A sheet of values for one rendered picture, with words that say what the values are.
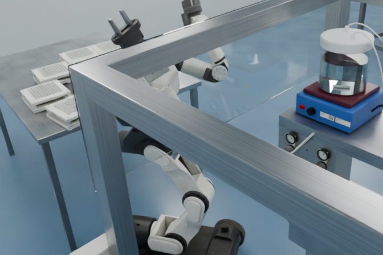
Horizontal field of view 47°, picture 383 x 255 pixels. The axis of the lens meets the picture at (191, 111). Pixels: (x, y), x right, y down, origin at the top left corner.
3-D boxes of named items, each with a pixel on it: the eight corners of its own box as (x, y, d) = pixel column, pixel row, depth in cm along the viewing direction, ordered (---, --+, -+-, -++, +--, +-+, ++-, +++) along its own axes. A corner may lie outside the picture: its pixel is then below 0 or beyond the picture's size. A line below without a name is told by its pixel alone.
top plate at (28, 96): (20, 93, 279) (19, 90, 278) (57, 81, 291) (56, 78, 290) (32, 106, 261) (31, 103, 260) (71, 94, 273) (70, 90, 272)
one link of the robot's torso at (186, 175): (191, 220, 227) (135, 153, 217) (201, 198, 242) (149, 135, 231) (214, 211, 219) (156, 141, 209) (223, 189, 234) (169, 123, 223)
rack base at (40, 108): (22, 99, 281) (21, 97, 280) (58, 88, 293) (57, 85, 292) (34, 114, 264) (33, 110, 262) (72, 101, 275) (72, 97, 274)
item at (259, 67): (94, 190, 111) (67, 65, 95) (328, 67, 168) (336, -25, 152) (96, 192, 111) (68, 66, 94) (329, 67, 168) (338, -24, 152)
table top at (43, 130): (-22, 67, 348) (-24, 63, 347) (104, 33, 401) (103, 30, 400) (39, 145, 238) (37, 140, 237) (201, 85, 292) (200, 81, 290)
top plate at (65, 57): (58, 56, 334) (58, 53, 333) (89, 48, 345) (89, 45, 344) (69, 65, 315) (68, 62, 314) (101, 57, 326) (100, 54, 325)
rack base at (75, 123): (47, 117, 259) (45, 113, 258) (82, 102, 273) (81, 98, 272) (69, 130, 243) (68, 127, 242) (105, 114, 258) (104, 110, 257)
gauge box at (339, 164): (276, 171, 155) (278, 123, 146) (295, 159, 161) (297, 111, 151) (330, 200, 140) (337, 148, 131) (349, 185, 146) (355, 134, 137)
